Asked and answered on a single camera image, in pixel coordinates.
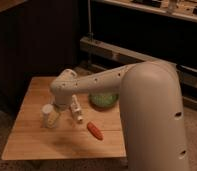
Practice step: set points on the white paper cup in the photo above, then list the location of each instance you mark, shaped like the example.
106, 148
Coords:
47, 109

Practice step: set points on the wooden table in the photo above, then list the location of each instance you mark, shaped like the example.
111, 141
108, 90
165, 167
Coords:
30, 140

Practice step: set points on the grey metal shelf beam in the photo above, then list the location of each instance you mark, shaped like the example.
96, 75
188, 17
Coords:
125, 56

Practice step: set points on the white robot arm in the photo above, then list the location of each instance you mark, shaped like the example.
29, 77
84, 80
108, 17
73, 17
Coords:
151, 111

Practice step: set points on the orange carrot toy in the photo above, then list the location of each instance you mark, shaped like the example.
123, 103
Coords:
94, 131

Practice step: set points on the vertical metal pole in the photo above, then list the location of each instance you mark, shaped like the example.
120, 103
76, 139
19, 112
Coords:
90, 34

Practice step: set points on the yellowish translucent gripper finger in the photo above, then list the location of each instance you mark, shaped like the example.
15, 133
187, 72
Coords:
52, 118

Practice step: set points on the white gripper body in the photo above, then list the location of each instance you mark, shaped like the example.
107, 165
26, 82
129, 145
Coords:
62, 101

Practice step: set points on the black tray on shelf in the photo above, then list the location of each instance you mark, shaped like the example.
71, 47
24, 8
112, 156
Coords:
187, 70

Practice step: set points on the green ceramic bowl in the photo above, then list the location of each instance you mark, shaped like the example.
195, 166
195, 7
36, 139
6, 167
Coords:
103, 100

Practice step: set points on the upper wooden shelf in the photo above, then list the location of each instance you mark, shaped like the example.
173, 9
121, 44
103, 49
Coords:
169, 8

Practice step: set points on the white toothpaste tube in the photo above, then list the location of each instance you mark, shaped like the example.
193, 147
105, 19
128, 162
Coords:
76, 109

